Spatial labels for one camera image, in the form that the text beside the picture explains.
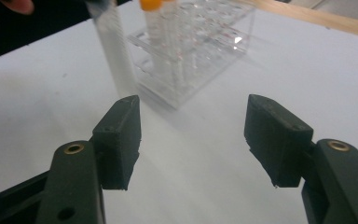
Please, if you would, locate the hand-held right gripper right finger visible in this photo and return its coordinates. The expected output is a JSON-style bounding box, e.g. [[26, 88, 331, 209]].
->
[[243, 93, 315, 189]]

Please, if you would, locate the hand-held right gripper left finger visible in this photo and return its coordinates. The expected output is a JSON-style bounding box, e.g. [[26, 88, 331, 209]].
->
[[91, 94, 143, 191]]

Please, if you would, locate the orange cap test tube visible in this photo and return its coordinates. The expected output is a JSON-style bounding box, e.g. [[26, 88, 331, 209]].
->
[[139, 0, 169, 76], [86, 0, 139, 99]]

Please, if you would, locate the clear acrylic test tube rack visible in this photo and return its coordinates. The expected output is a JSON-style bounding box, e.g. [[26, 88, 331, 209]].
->
[[126, 0, 257, 110]]

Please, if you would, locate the white table board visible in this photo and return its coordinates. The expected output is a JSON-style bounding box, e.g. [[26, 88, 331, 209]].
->
[[0, 0, 358, 224]]

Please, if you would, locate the wooden table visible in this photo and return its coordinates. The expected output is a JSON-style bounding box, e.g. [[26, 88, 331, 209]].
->
[[234, 0, 358, 40]]

